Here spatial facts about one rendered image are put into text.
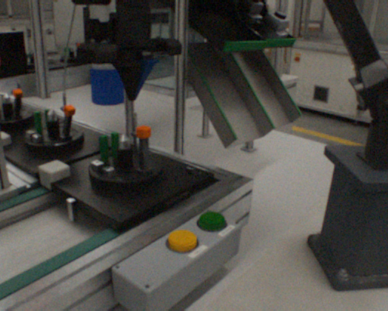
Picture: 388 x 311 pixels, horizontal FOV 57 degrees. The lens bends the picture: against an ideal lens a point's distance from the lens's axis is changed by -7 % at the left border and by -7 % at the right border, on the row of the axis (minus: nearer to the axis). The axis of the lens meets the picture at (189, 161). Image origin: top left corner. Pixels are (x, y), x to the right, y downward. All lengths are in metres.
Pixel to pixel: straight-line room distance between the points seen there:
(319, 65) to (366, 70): 4.28
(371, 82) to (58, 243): 0.54
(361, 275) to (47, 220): 0.55
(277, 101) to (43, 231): 0.67
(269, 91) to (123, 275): 0.69
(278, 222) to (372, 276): 0.23
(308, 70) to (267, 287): 4.40
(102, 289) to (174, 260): 0.10
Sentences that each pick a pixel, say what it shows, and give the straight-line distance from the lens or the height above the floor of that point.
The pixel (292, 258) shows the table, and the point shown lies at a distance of 0.72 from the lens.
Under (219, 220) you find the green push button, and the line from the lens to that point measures 0.58.
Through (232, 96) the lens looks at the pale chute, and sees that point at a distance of 0.91.
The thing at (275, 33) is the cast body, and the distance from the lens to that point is 0.94.
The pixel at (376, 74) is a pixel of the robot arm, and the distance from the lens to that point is 0.58.
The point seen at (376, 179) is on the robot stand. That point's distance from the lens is 0.58.
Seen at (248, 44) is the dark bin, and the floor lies 1.20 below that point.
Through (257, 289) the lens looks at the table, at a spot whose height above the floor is 0.86.
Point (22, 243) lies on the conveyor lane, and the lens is 0.66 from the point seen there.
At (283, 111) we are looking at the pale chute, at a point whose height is 1.02.
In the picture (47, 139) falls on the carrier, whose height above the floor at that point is 0.99.
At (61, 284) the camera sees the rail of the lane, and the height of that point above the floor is 0.96.
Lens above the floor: 1.28
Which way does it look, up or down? 23 degrees down
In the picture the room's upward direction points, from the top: 2 degrees clockwise
